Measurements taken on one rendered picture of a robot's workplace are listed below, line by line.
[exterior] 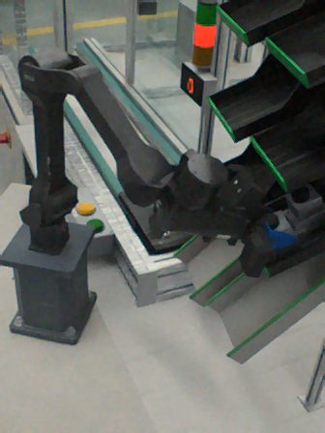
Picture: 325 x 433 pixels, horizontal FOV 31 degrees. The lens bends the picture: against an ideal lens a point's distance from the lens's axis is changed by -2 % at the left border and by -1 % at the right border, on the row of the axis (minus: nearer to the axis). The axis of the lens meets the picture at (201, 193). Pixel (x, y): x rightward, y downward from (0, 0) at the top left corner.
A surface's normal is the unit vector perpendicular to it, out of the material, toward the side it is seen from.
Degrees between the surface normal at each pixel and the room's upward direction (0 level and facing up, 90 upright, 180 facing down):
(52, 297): 90
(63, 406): 0
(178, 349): 0
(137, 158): 30
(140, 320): 0
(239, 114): 25
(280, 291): 45
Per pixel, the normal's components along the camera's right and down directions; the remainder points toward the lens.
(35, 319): -0.16, 0.54
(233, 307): -0.62, -0.52
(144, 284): 0.44, 0.54
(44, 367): 0.09, -0.82
